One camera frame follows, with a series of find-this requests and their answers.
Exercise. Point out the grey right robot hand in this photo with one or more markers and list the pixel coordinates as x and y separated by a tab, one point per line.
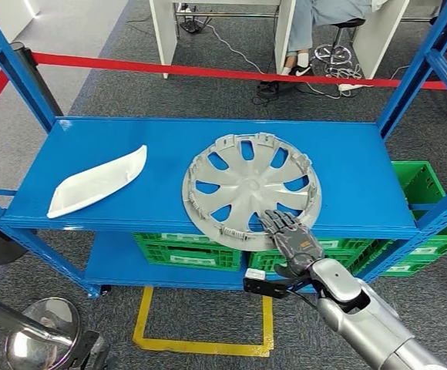
297	245

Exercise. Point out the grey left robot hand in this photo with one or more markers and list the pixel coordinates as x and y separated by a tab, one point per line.
100	357

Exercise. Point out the grey plastic wheel hubcap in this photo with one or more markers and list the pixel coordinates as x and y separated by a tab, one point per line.
238	184

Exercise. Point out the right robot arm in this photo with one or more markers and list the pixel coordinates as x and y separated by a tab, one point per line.
370	327

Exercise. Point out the blue steel shelf rack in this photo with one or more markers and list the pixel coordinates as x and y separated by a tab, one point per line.
343	168

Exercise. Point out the green plastic crate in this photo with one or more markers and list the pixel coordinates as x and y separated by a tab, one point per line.
185	255
412	178
258	260

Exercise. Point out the white power strip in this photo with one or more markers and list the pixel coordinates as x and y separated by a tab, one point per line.
350	87

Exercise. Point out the white curved plastic trim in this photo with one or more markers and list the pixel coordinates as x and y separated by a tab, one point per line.
92	184

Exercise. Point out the person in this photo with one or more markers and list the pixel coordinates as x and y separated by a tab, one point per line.
304	20

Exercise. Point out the white office desk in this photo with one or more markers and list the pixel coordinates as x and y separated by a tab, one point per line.
163	35
377	41

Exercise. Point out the black stool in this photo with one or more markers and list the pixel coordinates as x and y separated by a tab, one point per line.
349	23

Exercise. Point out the chrome stanchion post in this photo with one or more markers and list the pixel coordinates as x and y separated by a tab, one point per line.
46	347

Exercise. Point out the black stanchion post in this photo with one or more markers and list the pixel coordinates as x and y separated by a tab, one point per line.
36	81

